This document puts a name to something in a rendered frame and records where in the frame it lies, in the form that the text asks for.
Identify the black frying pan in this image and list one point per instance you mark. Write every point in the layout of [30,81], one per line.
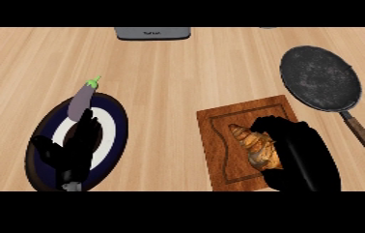
[318,79]

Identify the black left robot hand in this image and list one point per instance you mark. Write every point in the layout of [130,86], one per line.
[76,146]

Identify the brown wooden cutting board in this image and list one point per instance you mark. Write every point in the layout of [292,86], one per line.
[223,140]

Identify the purple eggplant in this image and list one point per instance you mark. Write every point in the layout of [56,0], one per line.
[82,100]

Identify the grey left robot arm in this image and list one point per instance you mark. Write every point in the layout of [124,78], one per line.
[71,187]

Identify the golden brown croissant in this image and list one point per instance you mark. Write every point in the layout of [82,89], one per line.
[254,148]

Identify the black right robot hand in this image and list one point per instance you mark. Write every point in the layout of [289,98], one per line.
[299,156]

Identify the dark blue and white plate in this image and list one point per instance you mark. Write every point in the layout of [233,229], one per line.
[112,130]

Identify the grey appliance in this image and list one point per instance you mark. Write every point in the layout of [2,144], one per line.
[152,33]

